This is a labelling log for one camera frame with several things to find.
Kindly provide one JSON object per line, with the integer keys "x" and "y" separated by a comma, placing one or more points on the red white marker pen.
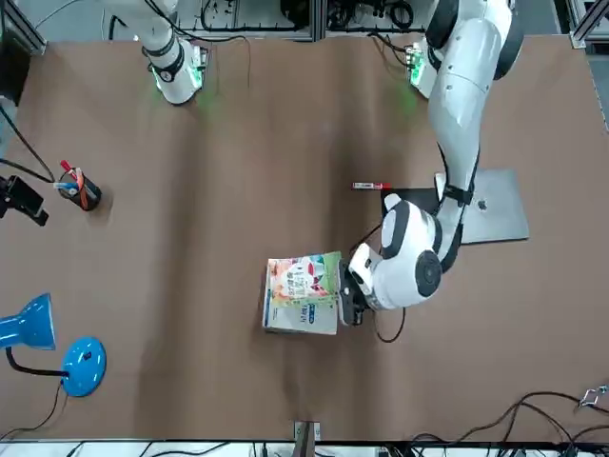
{"x": 368, "y": 186}

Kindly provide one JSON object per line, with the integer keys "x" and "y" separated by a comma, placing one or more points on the blue desk lamp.
{"x": 83, "y": 364}

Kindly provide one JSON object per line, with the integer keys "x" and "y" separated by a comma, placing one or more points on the aluminium frame post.
{"x": 304, "y": 438}

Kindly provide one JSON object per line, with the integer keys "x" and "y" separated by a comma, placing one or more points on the colourful juice recipe book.
{"x": 295, "y": 281}

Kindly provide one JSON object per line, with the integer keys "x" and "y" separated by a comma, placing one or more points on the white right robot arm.
{"x": 176, "y": 71}

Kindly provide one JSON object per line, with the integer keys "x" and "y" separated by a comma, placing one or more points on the aluminium frame rail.
{"x": 28, "y": 35}
{"x": 578, "y": 35}

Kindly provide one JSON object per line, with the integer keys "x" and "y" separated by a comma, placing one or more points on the silver laptop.
{"x": 499, "y": 214}

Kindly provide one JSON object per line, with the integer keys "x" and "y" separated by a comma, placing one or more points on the black pen cup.
{"x": 92, "y": 195}

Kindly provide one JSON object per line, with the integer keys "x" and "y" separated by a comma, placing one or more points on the thick white blue book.
{"x": 300, "y": 319}

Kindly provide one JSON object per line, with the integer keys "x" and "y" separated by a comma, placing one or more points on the black mounted camera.
{"x": 24, "y": 195}

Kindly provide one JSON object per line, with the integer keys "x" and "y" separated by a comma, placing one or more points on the red capped pen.
{"x": 65, "y": 165}

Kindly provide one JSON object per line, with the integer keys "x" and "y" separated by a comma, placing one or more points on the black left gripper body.
{"x": 351, "y": 304}

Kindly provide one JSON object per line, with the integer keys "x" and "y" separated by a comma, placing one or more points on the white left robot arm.
{"x": 457, "y": 95}

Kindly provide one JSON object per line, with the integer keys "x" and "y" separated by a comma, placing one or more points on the black mouse mat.
{"x": 418, "y": 197}

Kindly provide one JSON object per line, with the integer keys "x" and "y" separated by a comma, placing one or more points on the orange pen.
{"x": 81, "y": 183}

